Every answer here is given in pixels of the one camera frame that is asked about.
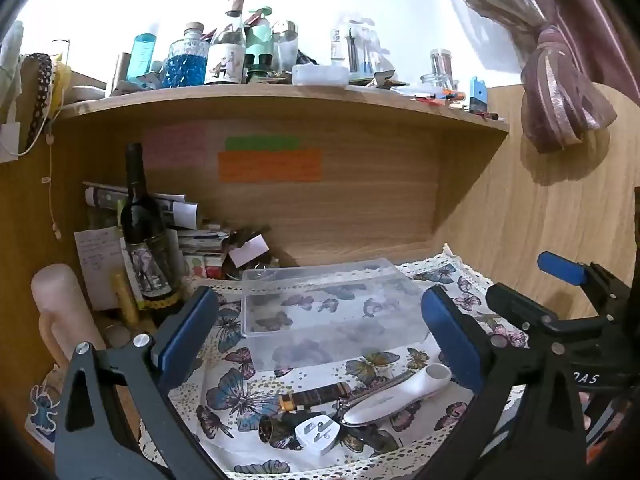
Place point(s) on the blue cartoon sticker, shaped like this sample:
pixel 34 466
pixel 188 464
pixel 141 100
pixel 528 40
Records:
pixel 42 407

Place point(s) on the cardboard tube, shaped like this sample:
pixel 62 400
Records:
pixel 120 72

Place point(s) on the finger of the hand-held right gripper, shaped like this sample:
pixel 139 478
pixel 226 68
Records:
pixel 560 267
pixel 515 305

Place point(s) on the yellow candle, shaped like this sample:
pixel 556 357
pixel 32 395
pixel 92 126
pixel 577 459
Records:
pixel 126 297

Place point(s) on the white plastic box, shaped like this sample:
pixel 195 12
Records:
pixel 320 75

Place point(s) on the glass bottle with blue beads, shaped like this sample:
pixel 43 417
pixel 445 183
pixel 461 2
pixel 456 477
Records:
pixel 186 60

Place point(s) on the dark green binoculars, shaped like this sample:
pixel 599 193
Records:
pixel 260 66

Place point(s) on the glass jar with silver contents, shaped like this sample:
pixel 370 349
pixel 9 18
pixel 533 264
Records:
pixel 442 66

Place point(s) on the blue rectangular device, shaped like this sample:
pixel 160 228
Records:
pixel 477 95

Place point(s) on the clear bottle with picture label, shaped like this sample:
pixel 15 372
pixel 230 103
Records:
pixel 226 50

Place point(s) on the white plug adapter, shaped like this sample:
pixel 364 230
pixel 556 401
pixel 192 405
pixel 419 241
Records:
pixel 316 435

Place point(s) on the white wall charger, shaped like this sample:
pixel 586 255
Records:
pixel 10 137

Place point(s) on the white handwritten note paper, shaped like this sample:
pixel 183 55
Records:
pixel 97 265

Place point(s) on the green sticky note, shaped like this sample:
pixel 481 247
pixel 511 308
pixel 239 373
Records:
pixel 262 142

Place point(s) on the stack of small boxes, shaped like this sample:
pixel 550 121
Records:
pixel 202 247

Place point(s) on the mint green pump bottle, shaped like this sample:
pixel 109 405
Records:
pixel 259 40

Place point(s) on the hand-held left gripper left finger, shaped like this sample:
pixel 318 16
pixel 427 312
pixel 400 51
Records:
pixel 187 330

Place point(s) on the wooden shelf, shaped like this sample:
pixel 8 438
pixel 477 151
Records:
pixel 280 102

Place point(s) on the purple striped curtain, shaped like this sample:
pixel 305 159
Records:
pixel 550 50

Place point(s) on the clear plastic storage box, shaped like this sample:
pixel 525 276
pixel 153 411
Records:
pixel 330 310

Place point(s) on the dark pen with gold band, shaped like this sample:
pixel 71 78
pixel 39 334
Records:
pixel 312 396

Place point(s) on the lace headband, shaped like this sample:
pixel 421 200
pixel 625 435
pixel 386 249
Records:
pixel 39 95

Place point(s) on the glass cup with silver lid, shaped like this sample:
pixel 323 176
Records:
pixel 286 47

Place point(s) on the rolled printed papers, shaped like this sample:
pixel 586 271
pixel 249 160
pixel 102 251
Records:
pixel 135 202

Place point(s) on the blue liquid bottle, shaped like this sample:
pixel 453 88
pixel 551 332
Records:
pixel 141 55

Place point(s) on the metal nail clipper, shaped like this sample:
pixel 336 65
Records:
pixel 372 390

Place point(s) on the dark wine bottle elephant label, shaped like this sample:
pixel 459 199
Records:
pixel 145 240

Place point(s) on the orange sticky note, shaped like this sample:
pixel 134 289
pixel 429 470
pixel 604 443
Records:
pixel 270 165

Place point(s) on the pink sticky note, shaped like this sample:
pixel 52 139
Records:
pixel 174 146

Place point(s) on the white folded card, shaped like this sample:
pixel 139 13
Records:
pixel 248 250

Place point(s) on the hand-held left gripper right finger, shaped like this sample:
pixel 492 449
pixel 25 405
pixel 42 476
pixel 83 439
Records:
pixel 445 332

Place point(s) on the pink mug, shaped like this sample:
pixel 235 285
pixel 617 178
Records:
pixel 65 310

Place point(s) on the clear water bottle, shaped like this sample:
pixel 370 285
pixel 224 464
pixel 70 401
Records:
pixel 339 42

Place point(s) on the butterfly print tablecloth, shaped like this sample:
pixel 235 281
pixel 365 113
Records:
pixel 240 395

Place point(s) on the dark bottle with gold rim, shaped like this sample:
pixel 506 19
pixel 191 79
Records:
pixel 277 432

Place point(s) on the clear holder with tools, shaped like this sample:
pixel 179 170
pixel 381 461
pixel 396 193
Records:
pixel 364 50

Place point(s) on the white handheld device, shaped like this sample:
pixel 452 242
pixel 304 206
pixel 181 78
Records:
pixel 395 397

